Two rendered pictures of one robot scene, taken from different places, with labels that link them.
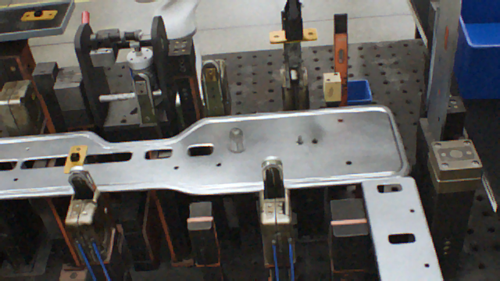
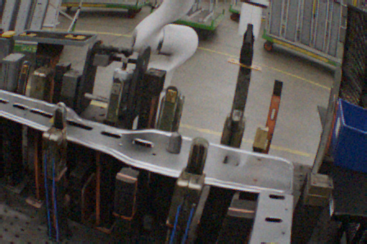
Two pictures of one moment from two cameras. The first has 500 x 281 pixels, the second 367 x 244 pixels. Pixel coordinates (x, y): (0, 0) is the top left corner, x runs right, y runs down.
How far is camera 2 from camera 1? 0.40 m
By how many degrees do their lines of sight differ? 20
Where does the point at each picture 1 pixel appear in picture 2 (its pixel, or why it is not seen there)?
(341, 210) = (238, 204)
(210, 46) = not seen: hidden behind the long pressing
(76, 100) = (71, 88)
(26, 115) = (43, 87)
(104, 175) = (71, 131)
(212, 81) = (170, 102)
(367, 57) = not seen: hidden behind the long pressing
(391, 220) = (271, 211)
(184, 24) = not seen: hidden behind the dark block
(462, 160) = (323, 183)
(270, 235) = (179, 196)
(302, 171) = (219, 176)
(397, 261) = (265, 228)
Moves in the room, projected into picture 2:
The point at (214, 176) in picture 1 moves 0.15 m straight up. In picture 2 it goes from (147, 159) to (158, 97)
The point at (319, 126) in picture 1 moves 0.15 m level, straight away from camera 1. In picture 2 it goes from (243, 159) to (251, 138)
